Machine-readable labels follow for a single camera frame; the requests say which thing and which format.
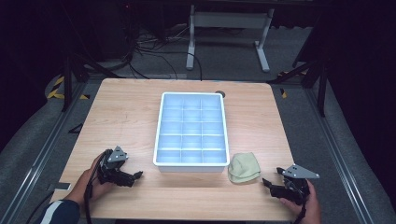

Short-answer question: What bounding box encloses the black metal stand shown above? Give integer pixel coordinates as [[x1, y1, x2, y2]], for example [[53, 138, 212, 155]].
[[60, 6, 120, 113], [267, 18, 331, 119]]

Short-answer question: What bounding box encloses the white metal table frame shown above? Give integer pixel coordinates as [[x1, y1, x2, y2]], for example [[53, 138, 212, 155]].
[[185, 5, 276, 74]]

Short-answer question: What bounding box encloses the person's left hand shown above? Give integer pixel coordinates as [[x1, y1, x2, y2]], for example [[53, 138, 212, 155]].
[[65, 152, 117, 207]]

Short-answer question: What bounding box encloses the bundle of floor cables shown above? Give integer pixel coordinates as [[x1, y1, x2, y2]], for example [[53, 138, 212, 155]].
[[122, 21, 204, 82]]

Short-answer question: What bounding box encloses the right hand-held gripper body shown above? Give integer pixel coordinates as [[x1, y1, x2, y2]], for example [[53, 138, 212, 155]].
[[270, 163, 320, 206]]

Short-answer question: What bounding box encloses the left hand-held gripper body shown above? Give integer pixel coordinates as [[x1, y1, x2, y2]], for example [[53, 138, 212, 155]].
[[97, 145, 135, 188]]

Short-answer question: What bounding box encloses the grey metal floor rail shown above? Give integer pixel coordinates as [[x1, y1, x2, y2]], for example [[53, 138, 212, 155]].
[[306, 88, 379, 224], [0, 81, 88, 224]]

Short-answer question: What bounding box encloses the hand-held gripper black cable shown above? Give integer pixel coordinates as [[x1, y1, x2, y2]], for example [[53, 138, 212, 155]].
[[84, 150, 108, 224], [284, 179, 309, 224]]

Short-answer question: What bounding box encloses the yellow black floor tape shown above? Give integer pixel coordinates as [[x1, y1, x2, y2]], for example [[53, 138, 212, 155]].
[[46, 75, 92, 101], [278, 70, 309, 100]]

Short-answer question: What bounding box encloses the left hand-held gripper black cable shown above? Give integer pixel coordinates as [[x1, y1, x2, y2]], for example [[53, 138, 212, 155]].
[[84, 150, 108, 224]]

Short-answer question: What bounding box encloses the right hand-held gripper black cable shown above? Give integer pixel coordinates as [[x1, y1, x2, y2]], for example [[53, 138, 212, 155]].
[[284, 179, 309, 224]]

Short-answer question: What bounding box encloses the person's right hand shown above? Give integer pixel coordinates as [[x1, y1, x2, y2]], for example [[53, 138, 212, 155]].
[[279, 180, 322, 224]]

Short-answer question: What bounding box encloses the folded light green cloth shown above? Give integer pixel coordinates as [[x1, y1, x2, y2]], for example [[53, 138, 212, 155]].
[[227, 151, 262, 184]]

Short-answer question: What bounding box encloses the white divided storage box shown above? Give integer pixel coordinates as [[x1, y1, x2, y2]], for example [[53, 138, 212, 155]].
[[152, 91, 231, 174]]

